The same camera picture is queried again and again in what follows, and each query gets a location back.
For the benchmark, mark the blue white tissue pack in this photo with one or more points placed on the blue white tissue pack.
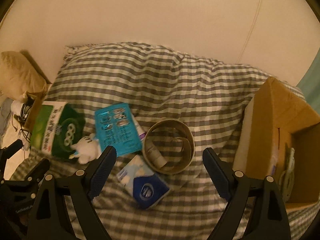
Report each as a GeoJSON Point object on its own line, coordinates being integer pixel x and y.
{"type": "Point", "coordinates": [144, 185]}

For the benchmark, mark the small white plush toy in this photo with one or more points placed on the small white plush toy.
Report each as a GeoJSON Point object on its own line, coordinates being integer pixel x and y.
{"type": "Point", "coordinates": [86, 149]}

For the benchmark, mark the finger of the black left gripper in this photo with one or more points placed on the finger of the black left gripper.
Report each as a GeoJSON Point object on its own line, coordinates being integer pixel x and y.
{"type": "Point", "coordinates": [39, 171]}
{"type": "Point", "coordinates": [7, 152]}

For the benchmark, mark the small cluttered cardboard box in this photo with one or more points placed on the small cluttered cardboard box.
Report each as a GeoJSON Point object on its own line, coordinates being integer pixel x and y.
{"type": "Point", "coordinates": [25, 112]}

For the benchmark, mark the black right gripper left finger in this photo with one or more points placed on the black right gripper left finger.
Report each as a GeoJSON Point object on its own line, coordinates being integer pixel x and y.
{"type": "Point", "coordinates": [59, 198]}

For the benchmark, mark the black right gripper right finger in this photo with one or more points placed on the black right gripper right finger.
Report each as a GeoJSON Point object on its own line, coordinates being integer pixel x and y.
{"type": "Point", "coordinates": [268, 218]}

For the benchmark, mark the small white purple tube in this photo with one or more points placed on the small white purple tube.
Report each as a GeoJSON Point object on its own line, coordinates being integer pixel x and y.
{"type": "Point", "coordinates": [140, 130]}

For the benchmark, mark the grey white checkered blanket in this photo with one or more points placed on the grey white checkered blanket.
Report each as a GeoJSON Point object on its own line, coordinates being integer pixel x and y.
{"type": "Point", "coordinates": [158, 83]}

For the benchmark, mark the beige pillow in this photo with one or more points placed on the beige pillow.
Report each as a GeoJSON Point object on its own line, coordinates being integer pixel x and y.
{"type": "Point", "coordinates": [19, 78]}

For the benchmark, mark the brown tape roll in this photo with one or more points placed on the brown tape roll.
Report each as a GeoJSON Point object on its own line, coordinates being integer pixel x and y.
{"type": "Point", "coordinates": [168, 147]}

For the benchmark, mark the grey blue garment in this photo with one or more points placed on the grey blue garment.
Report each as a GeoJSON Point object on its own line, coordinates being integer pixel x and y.
{"type": "Point", "coordinates": [5, 115]}

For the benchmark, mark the open brown cardboard box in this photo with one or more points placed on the open brown cardboard box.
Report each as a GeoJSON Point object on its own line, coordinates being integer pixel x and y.
{"type": "Point", "coordinates": [280, 138]}

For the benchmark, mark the green white medicine box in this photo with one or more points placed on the green white medicine box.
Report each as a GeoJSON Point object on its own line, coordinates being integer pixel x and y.
{"type": "Point", "coordinates": [57, 128]}

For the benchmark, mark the teal curtain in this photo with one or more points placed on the teal curtain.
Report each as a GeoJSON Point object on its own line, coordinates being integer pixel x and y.
{"type": "Point", "coordinates": [310, 84]}

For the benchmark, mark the blue blister pack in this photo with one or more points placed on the blue blister pack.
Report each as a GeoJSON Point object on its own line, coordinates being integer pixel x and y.
{"type": "Point", "coordinates": [114, 127]}

